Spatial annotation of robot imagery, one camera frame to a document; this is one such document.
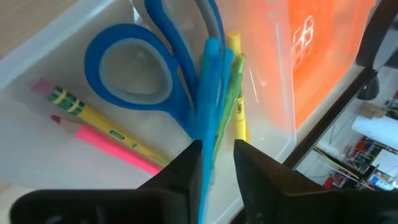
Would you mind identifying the blue pen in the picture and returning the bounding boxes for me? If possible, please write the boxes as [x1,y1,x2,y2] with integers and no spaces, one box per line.
[196,37,234,224]

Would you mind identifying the yellow pencil pink eraser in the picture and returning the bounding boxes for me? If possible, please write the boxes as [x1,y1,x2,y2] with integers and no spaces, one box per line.
[30,77,171,168]

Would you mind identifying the pink highlighter marker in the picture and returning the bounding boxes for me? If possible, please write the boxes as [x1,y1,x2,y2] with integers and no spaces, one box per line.
[50,114,163,177]

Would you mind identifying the light green pen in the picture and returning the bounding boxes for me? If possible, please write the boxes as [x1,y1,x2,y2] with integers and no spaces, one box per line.
[212,53,248,187]

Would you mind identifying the yellow highlighter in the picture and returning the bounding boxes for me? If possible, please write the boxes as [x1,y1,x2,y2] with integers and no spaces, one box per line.
[226,32,251,142]

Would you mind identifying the blue handled scissors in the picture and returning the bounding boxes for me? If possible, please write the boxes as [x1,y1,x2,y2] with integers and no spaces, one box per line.
[83,0,227,141]

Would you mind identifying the black cable clamp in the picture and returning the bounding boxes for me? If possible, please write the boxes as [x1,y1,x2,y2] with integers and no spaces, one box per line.
[356,75,381,101]

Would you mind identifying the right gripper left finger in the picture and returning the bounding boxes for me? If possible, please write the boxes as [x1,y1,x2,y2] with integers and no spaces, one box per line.
[136,139,203,224]

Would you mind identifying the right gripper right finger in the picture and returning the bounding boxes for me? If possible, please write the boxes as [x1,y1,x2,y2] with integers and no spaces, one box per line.
[233,139,352,224]

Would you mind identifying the clear plastic supply box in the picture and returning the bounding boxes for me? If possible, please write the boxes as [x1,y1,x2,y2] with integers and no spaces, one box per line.
[0,0,298,224]

